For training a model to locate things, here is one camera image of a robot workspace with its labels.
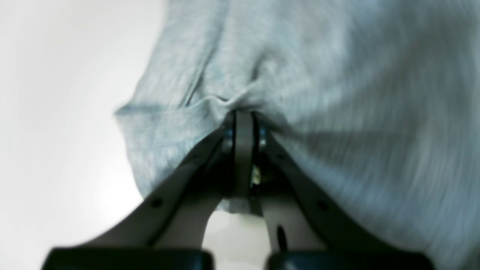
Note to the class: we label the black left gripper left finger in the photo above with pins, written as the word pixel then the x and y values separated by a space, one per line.
pixel 166 231

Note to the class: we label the grey T-shirt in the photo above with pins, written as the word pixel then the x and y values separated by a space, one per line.
pixel 375 100

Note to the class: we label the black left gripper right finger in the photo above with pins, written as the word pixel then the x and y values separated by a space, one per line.
pixel 306 228

